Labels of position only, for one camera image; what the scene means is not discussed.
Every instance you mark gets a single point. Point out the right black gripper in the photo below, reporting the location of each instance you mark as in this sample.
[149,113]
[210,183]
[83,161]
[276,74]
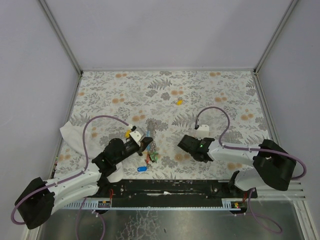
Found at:
[186,144]

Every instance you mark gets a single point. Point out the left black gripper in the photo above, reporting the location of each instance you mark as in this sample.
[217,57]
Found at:
[145,142]

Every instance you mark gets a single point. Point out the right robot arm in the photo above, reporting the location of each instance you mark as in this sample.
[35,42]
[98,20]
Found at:
[268,165]

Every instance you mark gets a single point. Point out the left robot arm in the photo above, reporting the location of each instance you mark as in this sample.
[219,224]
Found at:
[41,198]

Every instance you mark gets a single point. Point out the yellow tag key near left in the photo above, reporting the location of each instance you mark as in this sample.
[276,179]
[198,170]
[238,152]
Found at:
[127,134]

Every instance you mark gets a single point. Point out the yellow tag key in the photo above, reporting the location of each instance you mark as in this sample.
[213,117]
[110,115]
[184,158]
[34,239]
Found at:
[178,101]
[127,134]

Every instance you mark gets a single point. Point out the blue tag key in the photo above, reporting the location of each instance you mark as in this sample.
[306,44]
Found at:
[144,168]

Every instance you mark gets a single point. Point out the floral table mat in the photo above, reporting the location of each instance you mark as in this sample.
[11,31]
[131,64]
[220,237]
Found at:
[227,101]

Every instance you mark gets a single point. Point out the yellow tag key far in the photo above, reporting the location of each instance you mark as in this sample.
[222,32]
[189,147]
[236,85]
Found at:
[178,101]

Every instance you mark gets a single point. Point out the white cloth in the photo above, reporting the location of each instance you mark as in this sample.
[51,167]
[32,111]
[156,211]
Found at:
[73,136]

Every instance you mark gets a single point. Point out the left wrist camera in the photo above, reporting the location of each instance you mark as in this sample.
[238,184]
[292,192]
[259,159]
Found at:
[137,134]

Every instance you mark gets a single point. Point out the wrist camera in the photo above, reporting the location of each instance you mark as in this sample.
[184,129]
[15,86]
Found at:
[202,131]
[137,134]

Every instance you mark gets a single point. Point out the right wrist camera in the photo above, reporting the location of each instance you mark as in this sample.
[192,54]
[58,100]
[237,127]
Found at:
[202,131]

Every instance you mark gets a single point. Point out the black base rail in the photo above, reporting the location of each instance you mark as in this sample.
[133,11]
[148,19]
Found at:
[141,193]

